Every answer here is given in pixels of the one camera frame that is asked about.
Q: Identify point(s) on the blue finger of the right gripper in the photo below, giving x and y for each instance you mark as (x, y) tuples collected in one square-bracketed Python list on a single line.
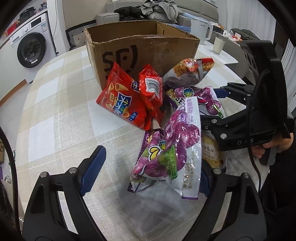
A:
[(221, 93)]

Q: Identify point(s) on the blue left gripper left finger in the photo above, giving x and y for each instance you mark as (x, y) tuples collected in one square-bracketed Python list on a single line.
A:
[(89, 169)]

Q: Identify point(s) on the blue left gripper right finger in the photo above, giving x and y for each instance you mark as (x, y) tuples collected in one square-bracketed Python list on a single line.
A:
[(206, 178)]

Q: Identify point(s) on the yellow bread packet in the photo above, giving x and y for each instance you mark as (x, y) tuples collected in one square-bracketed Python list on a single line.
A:
[(211, 152)]

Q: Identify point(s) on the noodle snack bag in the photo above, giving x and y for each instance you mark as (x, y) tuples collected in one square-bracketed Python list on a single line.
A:
[(188, 72)]

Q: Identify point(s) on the person's right hand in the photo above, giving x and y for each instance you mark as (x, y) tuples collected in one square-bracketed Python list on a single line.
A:
[(281, 144)]

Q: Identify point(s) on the purple snack bag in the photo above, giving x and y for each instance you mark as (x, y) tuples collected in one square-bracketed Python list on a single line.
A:
[(207, 99), (172, 155)]

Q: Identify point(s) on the white cup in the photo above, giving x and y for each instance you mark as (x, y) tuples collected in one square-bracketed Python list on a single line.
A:
[(218, 45)]

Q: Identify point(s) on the checkered tablecloth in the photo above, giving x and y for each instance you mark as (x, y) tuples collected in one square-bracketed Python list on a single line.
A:
[(62, 124)]

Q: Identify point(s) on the white electric kettle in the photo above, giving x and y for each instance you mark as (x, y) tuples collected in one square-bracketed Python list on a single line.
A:
[(201, 29)]

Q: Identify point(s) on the small red snack packet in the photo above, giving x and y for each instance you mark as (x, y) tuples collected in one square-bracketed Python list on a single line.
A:
[(151, 91)]

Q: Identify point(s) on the grey sofa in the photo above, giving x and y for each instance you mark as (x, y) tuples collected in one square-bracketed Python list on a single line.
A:
[(187, 10)]

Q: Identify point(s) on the red cone snack bag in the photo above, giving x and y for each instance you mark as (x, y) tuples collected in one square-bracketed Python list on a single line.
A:
[(121, 96)]

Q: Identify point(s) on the grey clothes pile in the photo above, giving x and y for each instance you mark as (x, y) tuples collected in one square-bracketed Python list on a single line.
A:
[(166, 11)]

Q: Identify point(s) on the brown cardboard box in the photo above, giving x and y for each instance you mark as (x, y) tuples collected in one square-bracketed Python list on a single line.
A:
[(133, 44)]

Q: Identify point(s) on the black jacket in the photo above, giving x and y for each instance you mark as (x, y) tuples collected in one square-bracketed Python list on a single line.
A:
[(129, 13)]

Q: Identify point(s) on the patterned floor mat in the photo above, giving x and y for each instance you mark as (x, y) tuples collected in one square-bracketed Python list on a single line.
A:
[(75, 35)]

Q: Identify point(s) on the white washing machine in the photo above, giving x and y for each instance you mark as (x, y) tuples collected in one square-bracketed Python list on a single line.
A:
[(32, 47)]

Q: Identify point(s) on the black rice cooker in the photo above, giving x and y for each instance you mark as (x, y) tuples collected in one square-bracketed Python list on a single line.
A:
[(27, 14)]

